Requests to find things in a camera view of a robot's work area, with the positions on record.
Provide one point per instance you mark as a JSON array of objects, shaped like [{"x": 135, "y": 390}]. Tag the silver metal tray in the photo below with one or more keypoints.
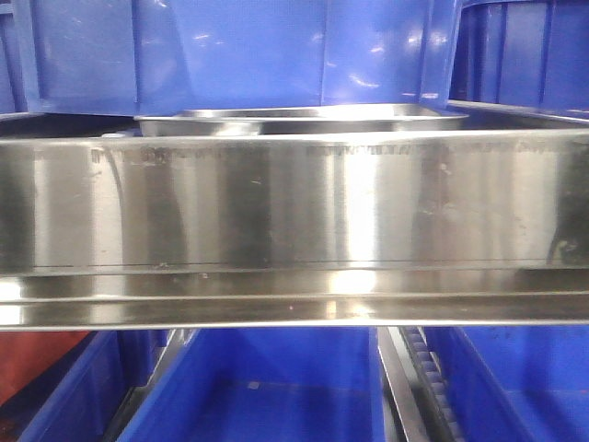
[{"x": 331, "y": 119}]

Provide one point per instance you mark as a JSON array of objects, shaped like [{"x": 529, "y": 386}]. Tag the blue bin lower centre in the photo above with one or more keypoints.
[{"x": 267, "y": 384}]

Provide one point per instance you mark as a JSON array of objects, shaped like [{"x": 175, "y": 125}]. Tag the stainless steel shelf rack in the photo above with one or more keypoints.
[{"x": 487, "y": 224}]

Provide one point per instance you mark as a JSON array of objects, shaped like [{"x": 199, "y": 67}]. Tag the blue bin lower right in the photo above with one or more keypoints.
[{"x": 525, "y": 383}]

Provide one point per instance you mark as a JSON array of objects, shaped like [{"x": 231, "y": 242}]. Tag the blue bin behind tray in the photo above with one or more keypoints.
[{"x": 160, "y": 57}]

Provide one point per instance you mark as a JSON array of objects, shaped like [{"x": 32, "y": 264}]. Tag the blue bin lower left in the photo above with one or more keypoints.
[{"x": 85, "y": 399}]

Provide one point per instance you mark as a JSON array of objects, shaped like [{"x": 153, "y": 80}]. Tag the blue crate upper right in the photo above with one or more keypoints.
[{"x": 523, "y": 53}]

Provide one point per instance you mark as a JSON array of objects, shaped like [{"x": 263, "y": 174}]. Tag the red object lower left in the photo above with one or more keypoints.
[{"x": 26, "y": 354}]

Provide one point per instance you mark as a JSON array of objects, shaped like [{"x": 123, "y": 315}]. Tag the roller track rail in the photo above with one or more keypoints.
[{"x": 414, "y": 392}]

